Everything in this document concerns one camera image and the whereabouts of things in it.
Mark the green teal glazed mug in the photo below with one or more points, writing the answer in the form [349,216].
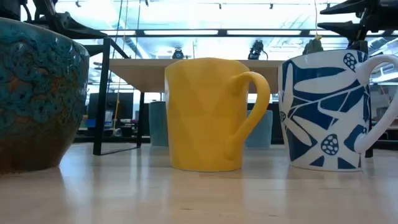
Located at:
[158,124]

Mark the dark background robot device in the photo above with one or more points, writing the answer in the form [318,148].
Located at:
[256,49]

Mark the white blue floral mug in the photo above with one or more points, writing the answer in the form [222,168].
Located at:
[311,93]

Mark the small dark round device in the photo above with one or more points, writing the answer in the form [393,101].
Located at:
[178,54]

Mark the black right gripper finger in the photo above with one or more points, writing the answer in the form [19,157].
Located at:
[345,28]
[351,8]

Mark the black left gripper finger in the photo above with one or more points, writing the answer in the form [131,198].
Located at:
[84,31]

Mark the grey green hanging object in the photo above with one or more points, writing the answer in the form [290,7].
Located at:
[312,47]

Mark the light blue mug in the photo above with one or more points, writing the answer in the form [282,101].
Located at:
[261,130]

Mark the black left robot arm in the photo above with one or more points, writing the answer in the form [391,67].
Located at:
[9,9]

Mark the black horizontal crossbar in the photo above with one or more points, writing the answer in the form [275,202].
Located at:
[140,32]

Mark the yellow faceted mug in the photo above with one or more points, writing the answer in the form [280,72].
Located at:
[199,118]

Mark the black monitor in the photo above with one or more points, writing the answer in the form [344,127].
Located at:
[124,105]

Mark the wooden riser shelf black legs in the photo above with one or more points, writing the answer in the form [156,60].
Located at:
[140,74]

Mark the dark teal mottled mug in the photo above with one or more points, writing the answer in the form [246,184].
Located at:
[37,93]

